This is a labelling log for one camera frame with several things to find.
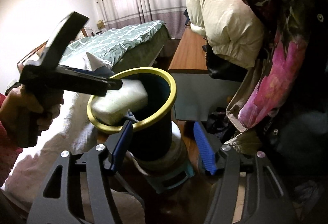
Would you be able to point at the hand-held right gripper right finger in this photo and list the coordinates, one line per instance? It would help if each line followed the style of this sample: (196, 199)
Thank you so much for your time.
(205, 149)

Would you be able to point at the wooden bed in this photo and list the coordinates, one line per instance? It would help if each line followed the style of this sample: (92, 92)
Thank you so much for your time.
(151, 44)

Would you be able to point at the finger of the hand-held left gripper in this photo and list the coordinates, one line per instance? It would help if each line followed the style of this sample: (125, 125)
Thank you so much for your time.
(100, 71)
(87, 83)

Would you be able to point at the white floral tablecloth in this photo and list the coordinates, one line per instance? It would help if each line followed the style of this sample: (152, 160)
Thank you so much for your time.
(51, 152)

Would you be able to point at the wooden desk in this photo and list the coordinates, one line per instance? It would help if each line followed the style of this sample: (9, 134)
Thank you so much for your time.
(189, 52)

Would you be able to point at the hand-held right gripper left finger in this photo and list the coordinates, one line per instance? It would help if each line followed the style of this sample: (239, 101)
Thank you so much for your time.
(121, 142)

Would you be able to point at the floral pink garment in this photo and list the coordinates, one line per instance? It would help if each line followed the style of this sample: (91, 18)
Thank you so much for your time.
(279, 67)

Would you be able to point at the white yogurt cup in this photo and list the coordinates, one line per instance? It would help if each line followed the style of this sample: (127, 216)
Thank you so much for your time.
(120, 101)

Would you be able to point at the dark hanging coat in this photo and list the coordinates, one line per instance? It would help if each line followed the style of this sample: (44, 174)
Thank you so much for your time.
(307, 85)

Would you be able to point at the person's left forearm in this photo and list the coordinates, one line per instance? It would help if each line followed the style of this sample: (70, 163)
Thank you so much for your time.
(6, 147)

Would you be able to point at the green plaid duvet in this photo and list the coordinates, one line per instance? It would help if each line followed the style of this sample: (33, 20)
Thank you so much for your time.
(115, 37)

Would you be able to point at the blue bin with yellow rim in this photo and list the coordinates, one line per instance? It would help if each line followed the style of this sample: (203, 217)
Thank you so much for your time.
(153, 137)

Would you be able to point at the cream puffer jacket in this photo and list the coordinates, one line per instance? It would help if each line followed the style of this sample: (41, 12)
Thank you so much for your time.
(225, 16)

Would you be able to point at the small cardboard box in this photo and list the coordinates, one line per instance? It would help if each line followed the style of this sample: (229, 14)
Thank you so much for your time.
(100, 24)

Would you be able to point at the black handbag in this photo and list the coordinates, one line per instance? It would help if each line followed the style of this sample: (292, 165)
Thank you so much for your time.
(223, 70)

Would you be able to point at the white and teal appliance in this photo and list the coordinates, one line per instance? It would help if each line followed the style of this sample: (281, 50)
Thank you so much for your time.
(169, 178)

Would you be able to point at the person's left hand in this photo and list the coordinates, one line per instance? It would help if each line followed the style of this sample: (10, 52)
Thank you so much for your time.
(12, 106)

